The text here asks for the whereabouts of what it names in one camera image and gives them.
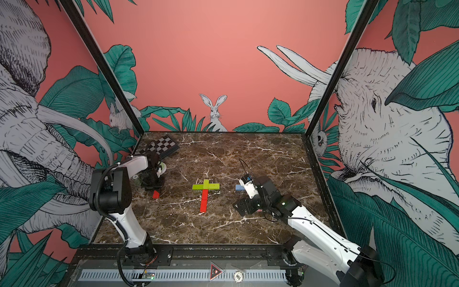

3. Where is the green block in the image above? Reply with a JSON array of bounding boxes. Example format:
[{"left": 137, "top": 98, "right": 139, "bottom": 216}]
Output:
[
  {"left": 192, "top": 184, "right": 205, "bottom": 190},
  {"left": 208, "top": 184, "right": 220, "bottom": 190},
  {"left": 203, "top": 179, "right": 210, "bottom": 190}
]

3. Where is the red block front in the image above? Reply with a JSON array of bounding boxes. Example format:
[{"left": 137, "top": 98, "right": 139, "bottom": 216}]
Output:
[{"left": 200, "top": 200, "right": 208, "bottom": 213}]

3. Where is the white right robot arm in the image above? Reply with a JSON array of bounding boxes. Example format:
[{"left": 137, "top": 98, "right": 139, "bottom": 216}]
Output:
[{"left": 233, "top": 174, "right": 386, "bottom": 287}]

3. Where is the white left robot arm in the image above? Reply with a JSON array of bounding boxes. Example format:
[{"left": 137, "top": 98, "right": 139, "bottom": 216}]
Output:
[{"left": 88, "top": 142, "right": 166, "bottom": 287}]

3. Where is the green dome push button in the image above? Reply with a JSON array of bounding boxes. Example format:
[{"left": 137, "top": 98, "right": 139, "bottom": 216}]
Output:
[{"left": 157, "top": 162, "right": 167, "bottom": 176}]

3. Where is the folded black chess board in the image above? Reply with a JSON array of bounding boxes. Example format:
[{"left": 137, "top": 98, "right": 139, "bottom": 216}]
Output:
[{"left": 145, "top": 136, "right": 179, "bottom": 159}]

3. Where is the red triangle warning sticker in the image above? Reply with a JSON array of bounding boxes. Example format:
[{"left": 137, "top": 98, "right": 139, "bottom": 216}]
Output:
[{"left": 209, "top": 263, "right": 223, "bottom": 281}]

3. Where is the black front rail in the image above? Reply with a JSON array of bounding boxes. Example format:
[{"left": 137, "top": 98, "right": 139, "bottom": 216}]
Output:
[{"left": 71, "top": 244, "right": 300, "bottom": 268}]

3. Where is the white slotted cable duct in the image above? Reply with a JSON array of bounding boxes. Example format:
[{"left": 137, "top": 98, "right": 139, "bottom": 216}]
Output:
[{"left": 77, "top": 269, "right": 287, "bottom": 282}]

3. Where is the black left corner post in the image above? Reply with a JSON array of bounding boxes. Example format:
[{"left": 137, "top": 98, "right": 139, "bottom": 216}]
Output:
[{"left": 59, "top": 0, "right": 145, "bottom": 137}]

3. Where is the black corner post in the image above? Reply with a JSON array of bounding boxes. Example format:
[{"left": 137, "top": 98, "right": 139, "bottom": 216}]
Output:
[
  {"left": 59, "top": 0, "right": 145, "bottom": 137},
  {"left": 306, "top": 0, "right": 378, "bottom": 138}
]

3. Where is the black right corner post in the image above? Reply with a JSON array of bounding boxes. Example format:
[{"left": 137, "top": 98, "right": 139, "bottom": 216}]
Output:
[{"left": 306, "top": 0, "right": 378, "bottom": 138}]

